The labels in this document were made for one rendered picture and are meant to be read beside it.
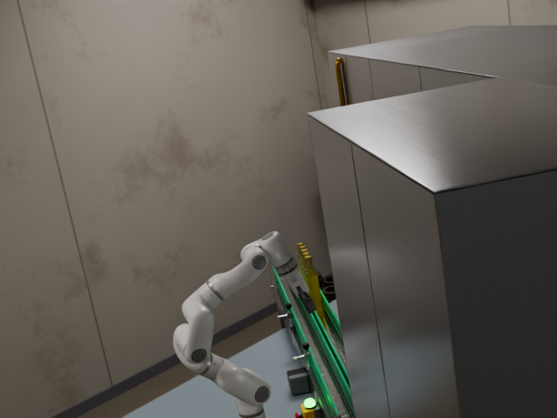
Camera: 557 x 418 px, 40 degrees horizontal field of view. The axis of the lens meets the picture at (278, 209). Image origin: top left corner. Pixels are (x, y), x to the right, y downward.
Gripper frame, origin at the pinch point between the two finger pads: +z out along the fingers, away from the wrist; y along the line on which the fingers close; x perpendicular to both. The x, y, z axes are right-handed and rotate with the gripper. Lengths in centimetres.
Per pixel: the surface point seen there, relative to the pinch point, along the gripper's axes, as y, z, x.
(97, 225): 250, -18, 101
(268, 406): 45, 49, 38
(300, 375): 50, 47, 20
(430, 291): -167, -65, -18
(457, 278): -173, -67, -20
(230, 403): 55, 44, 52
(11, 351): 206, 14, 178
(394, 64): -33, -63, -56
